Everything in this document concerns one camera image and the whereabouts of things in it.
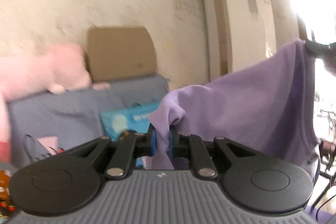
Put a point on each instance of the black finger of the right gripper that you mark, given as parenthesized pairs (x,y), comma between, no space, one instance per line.
(321,50)

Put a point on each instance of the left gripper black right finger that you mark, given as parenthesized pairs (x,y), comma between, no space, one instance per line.
(251,179)

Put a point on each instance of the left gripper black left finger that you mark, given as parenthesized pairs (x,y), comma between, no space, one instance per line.
(66,182)

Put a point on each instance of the purple shirt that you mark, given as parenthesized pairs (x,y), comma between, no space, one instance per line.
(267,107)

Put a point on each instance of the red panda plush toy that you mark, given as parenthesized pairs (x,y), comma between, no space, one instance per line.
(6,205)

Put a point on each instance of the grey blue printed pillow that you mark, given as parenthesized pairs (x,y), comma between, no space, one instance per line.
(45,124)

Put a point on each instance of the blue cartoon police pillow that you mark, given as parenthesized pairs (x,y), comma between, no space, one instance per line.
(119,123)

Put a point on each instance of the white door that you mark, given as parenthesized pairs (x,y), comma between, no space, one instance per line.
(240,33)

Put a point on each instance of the pink plush toy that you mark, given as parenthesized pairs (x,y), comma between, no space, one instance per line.
(62,68)

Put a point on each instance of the brown cardboard sheet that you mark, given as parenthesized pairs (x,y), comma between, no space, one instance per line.
(115,53)

